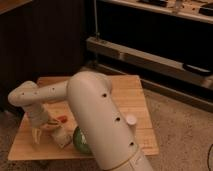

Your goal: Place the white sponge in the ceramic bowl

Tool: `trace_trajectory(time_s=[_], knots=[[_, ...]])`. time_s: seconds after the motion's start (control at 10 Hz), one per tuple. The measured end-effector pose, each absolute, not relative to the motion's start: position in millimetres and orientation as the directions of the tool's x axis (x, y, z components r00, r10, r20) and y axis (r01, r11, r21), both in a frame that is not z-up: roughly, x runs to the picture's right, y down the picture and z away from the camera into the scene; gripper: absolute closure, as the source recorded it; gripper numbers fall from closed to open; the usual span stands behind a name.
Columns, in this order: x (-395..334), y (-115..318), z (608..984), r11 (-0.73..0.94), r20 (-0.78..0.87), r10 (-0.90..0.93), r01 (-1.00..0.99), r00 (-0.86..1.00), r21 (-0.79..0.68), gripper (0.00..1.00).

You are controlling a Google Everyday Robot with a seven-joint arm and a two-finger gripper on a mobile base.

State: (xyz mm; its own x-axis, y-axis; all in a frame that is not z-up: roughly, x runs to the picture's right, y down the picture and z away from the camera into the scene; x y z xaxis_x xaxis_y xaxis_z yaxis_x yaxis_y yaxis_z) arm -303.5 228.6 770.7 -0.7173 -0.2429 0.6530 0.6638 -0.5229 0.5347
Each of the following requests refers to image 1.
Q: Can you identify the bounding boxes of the white sponge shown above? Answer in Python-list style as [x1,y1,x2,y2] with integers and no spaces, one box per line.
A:
[51,127,72,148]

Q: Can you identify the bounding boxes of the upper workbench shelf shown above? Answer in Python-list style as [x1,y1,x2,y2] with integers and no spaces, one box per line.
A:
[102,0,213,24]

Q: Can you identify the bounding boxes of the long metal shelf rail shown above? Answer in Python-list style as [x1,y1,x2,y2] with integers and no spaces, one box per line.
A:
[86,37,213,90]

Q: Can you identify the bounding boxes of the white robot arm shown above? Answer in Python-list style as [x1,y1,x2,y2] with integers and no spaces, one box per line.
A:
[8,71,153,171]

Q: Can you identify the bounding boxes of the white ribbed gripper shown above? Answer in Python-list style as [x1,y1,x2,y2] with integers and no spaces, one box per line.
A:
[25,103,68,144]

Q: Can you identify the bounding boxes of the black object on rail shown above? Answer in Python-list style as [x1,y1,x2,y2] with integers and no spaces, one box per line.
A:
[182,63,213,76]

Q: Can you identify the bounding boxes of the wooden table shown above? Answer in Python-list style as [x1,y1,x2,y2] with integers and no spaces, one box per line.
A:
[8,75,159,161]

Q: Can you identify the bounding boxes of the small orange object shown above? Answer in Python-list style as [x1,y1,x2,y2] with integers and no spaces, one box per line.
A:
[57,115,68,123]

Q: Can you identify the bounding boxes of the white round cap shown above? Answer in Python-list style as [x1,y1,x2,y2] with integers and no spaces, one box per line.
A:
[125,115,137,126]

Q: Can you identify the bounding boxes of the vertical metal pole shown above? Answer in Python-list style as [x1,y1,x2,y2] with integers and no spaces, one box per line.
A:
[93,0,100,40]

